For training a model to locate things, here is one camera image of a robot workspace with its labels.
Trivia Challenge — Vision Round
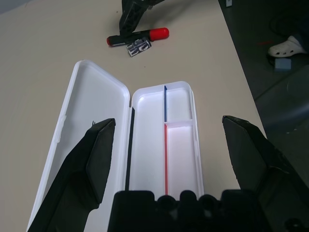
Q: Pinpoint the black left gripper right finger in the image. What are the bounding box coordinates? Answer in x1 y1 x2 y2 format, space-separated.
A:
222 116 309 232

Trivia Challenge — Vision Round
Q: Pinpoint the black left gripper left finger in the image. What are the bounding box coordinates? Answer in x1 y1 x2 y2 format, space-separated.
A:
26 118 115 232

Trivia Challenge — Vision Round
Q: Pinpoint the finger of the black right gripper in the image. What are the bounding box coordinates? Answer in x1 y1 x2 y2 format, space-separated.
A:
119 0 147 44
143 0 167 10

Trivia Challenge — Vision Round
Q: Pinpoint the small black metal clip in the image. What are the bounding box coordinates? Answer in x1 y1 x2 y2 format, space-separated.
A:
126 38 153 58

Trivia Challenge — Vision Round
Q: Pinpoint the black marker with red cap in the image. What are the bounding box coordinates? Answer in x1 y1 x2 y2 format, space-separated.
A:
107 27 170 47

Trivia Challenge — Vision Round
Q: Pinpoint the white plastic pencil case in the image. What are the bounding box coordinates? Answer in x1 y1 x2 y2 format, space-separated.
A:
26 59 205 232

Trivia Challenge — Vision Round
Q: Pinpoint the small blue grey box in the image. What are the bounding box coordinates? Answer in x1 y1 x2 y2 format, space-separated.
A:
274 58 292 72

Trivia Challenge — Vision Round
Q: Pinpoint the white clog shoe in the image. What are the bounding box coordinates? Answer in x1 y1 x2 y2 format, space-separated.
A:
268 35 309 58

